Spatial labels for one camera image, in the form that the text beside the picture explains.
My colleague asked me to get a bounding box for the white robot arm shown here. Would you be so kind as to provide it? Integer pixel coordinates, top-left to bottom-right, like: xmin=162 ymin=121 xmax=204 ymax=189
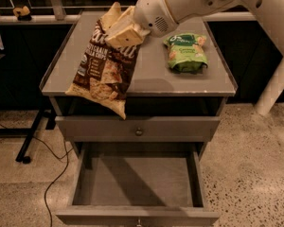
xmin=106 ymin=0 xmax=284 ymax=58

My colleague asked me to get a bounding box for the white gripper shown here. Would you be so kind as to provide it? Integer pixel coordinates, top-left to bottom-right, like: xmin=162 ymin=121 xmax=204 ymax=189
xmin=105 ymin=0 xmax=178 ymax=48

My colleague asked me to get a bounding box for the grey top drawer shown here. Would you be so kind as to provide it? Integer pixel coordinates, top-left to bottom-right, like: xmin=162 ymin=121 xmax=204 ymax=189
xmin=56 ymin=115 xmax=220 ymax=142

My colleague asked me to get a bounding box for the grey drawer cabinet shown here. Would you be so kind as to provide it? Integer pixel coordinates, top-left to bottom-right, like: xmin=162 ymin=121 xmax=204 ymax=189
xmin=39 ymin=10 xmax=238 ymax=149

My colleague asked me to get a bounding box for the black floor cable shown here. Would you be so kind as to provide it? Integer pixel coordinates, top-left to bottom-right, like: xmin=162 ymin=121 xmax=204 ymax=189
xmin=0 ymin=115 xmax=74 ymax=227

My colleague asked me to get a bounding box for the yellow black small object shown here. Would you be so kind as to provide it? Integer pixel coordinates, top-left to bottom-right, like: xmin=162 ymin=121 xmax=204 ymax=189
xmin=13 ymin=5 xmax=32 ymax=21

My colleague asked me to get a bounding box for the metal top drawer knob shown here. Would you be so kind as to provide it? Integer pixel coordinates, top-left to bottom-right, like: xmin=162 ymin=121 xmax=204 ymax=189
xmin=135 ymin=128 xmax=143 ymax=136

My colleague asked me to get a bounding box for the black table leg frame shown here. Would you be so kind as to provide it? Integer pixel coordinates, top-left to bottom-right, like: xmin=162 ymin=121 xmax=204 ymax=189
xmin=0 ymin=110 xmax=56 ymax=164

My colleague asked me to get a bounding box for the brown tortilla chip bag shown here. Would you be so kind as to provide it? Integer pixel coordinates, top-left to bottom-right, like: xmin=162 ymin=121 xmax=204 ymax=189
xmin=66 ymin=2 xmax=139 ymax=119

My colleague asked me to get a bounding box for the grey open middle drawer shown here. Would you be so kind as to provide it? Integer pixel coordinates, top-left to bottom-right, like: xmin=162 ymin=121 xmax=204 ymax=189
xmin=56 ymin=143 xmax=220 ymax=227

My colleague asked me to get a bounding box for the green snack bag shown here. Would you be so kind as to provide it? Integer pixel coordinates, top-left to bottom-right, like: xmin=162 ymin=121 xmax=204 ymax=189
xmin=163 ymin=33 xmax=207 ymax=74

